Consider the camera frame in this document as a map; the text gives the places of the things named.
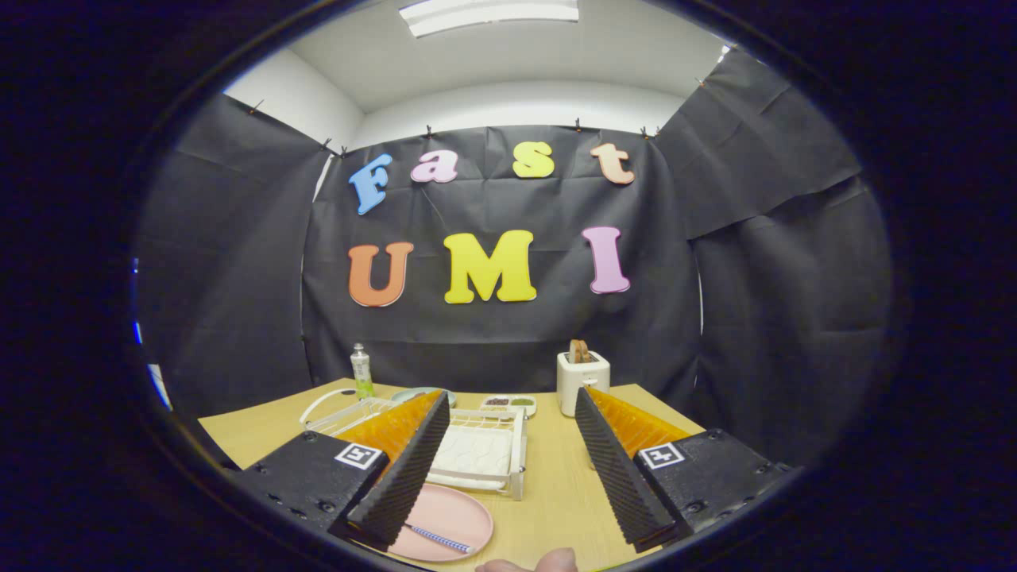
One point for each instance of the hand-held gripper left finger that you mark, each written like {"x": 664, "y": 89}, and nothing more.
{"x": 405, "y": 477}

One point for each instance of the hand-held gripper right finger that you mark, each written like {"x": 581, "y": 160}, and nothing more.
{"x": 624, "y": 485}

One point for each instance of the pink plate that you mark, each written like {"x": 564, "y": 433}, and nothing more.
{"x": 453, "y": 512}

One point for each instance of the pale green plate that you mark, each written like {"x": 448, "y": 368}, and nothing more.
{"x": 409, "y": 393}

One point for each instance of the white divided dish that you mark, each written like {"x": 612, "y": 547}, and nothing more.
{"x": 516, "y": 409}

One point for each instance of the white toaster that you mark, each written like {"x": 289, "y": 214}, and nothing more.
{"x": 574, "y": 389}

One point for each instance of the clear bottle with green liquid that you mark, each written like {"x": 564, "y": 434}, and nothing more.
{"x": 362, "y": 369}

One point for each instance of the brown toast slices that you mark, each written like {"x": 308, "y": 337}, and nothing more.
{"x": 579, "y": 351}

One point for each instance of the ceiling light panel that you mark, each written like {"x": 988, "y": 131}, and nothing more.
{"x": 489, "y": 14}

